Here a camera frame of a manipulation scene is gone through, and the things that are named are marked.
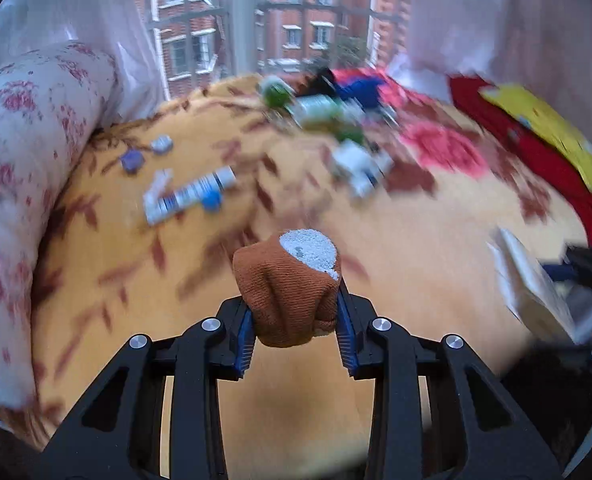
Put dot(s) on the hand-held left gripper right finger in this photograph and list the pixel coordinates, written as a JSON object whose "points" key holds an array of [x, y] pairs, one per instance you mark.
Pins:
{"points": [[348, 345]]}

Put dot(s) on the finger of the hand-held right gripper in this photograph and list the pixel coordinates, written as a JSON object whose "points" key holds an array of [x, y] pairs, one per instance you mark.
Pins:
{"points": [[585, 265]]}

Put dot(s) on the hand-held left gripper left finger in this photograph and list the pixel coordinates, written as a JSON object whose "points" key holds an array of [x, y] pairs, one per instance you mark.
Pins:
{"points": [[246, 345]]}

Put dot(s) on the beige cardboard box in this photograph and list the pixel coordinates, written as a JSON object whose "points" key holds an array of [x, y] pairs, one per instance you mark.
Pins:
{"points": [[525, 280]]}

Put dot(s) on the brown sock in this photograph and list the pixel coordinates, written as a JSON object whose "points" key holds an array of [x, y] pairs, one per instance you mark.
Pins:
{"points": [[286, 295]]}

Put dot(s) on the red cloth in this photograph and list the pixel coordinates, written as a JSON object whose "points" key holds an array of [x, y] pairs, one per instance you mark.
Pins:
{"points": [[540, 160]]}

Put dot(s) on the yellow printed cushion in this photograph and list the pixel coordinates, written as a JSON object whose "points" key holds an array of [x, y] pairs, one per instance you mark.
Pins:
{"points": [[550, 125]]}

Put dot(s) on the blue bottle cap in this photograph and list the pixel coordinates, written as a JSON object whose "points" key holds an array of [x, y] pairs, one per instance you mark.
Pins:
{"points": [[211, 201]]}

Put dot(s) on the white tube with blue label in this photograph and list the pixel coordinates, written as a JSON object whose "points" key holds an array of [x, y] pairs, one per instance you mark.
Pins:
{"points": [[191, 196]]}

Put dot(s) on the small white dropper bottle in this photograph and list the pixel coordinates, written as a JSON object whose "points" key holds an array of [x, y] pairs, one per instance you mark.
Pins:
{"points": [[370, 184]]}

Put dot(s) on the small white tube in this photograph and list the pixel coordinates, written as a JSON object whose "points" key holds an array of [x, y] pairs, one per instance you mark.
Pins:
{"points": [[157, 187]]}

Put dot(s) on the small white box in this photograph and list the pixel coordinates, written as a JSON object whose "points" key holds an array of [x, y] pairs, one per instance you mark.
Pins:
{"points": [[358, 160]]}

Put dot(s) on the small green container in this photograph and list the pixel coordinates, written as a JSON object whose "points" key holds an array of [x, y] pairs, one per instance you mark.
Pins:
{"points": [[350, 133]]}

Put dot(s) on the purple cap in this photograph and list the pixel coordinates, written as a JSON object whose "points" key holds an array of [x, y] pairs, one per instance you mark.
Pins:
{"points": [[132, 162]]}

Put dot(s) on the small grey-blue cap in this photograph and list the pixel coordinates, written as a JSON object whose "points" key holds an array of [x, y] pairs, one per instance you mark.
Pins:
{"points": [[160, 144]]}

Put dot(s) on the white bottle with green label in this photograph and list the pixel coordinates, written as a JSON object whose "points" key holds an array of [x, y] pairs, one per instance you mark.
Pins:
{"points": [[318, 110]]}

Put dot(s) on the green jar with white lid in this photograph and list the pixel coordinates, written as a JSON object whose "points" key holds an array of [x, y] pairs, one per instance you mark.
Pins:
{"points": [[276, 94]]}

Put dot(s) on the blue cloth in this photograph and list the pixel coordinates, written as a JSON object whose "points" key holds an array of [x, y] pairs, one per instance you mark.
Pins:
{"points": [[360, 91]]}

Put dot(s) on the black cloth with white print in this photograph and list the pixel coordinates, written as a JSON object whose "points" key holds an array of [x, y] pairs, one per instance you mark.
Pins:
{"points": [[321, 81]]}

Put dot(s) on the sheer pink-flowered curtain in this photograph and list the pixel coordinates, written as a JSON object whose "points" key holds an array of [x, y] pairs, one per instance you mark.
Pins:
{"points": [[500, 10]]}

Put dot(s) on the white pink floral pillow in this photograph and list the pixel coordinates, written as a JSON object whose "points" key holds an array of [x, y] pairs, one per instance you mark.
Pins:
{"points": [[26, 170]]}

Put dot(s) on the sheer white curtain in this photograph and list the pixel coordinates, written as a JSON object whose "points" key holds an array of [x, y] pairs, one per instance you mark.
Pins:
{"points": [[86, 5]]}

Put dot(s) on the white window frame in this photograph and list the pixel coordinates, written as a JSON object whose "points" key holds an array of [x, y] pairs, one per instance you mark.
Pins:
{"points": [[241, 15]]}

